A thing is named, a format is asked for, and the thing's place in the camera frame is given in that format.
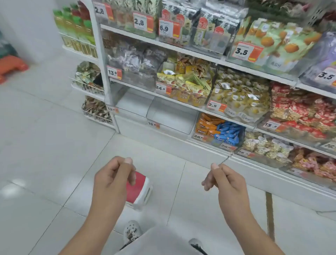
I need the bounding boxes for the pile of red packets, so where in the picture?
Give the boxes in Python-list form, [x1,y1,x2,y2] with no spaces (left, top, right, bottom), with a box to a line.
[270,83,336,140]

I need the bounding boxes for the clear bin of nut bags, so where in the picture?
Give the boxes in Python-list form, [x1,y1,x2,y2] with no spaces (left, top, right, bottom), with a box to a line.
[104,31,168,89]

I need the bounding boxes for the person's right shoe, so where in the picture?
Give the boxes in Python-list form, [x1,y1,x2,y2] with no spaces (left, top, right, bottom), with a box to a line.
[188,238,208,255]

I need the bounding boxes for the person's left shoe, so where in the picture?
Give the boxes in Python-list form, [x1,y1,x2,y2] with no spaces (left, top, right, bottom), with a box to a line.
[123,220,144,246]

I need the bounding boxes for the bin of yellow snacks 2.5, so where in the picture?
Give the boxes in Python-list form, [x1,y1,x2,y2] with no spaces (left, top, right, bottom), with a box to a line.
[210,68,271,123]

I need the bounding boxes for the stack of yellow snack bags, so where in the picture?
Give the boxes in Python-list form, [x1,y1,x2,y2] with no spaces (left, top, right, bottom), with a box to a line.
[157,54,213,107]

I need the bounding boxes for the white slotted crate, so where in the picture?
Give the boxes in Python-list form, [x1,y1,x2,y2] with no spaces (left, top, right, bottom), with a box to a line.
[304,0,336,27]

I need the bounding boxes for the pile of pink red bags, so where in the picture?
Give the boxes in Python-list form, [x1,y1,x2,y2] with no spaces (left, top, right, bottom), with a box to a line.
[290,147,336,184]

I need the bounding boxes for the person's grey shirt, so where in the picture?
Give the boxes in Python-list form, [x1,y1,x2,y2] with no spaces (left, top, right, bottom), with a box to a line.
[115,225,204,255]

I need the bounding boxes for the person's left forearm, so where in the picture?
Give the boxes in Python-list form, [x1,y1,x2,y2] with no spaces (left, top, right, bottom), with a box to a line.
[59,202,126,255]

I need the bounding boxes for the thin metal wire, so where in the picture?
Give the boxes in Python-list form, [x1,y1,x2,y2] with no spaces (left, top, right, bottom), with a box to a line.
[218,154,233,166]

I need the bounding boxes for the pile of brown snack bags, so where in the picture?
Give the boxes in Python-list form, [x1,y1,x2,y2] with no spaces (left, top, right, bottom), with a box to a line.
[81,96,113,124]

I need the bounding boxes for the person's shoe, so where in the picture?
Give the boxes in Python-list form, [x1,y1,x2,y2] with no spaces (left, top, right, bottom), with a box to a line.
[188,238,208,255]
[123,220,144,246]

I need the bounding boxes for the black smartphone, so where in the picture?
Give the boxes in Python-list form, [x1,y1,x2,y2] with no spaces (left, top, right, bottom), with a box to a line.
[92,73,104,88]

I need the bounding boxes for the pile of white popcorn bags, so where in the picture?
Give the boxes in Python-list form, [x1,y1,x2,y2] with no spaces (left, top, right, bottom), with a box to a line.
[243,131,294,164]

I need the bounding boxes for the orange and blue snack packets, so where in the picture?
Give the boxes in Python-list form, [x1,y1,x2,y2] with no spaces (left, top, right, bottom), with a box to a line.
[193,113,246,152]

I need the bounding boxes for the person's right hand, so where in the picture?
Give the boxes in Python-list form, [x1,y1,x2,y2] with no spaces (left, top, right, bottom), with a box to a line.
[201,163,254,224]

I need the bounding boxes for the orange plastic stool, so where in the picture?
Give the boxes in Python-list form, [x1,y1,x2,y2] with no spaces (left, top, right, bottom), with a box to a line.
[0,55,29,85]

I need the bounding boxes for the stack of green orange-print bags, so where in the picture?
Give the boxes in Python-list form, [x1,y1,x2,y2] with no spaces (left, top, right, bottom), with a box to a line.
[231,16,323,75]

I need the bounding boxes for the white store shelf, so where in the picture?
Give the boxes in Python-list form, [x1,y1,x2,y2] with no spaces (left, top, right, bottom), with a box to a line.
[86,0,336,211]

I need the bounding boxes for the green beige snack bag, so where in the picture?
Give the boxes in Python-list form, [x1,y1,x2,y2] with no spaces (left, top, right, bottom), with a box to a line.
[191,73,212,91]

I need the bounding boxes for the stack of purple bags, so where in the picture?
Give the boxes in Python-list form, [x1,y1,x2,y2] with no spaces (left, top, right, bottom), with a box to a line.
[299,31,336,87]

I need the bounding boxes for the row of drink bottles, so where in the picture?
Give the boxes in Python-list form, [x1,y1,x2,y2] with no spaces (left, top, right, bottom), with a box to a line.
[53,1,96,46]

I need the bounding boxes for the empty clear plastic bin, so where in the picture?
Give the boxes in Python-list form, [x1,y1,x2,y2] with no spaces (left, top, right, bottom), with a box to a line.
[113,88,156,118]

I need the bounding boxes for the pile of green snack bags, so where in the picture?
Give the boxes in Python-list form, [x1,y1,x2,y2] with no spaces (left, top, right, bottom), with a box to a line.
[74,62,105,93]

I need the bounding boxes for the red white step stool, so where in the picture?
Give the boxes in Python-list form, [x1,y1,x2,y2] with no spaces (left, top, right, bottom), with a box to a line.
[125,171,154,211]

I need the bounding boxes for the white wire end rack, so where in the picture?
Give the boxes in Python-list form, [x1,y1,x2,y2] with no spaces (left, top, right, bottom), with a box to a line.
[53,0,117,130]

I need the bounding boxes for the stack of green seaweed packs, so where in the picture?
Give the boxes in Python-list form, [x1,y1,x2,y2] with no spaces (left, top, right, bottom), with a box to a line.
[104,0,161,39]

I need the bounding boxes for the person's left hand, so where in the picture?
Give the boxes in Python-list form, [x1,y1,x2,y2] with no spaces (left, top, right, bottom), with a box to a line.
[93,157,137,211]

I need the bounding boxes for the stack of dark seaweed packs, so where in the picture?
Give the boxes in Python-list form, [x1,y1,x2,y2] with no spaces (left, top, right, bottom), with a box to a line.
[159,0,248,54]

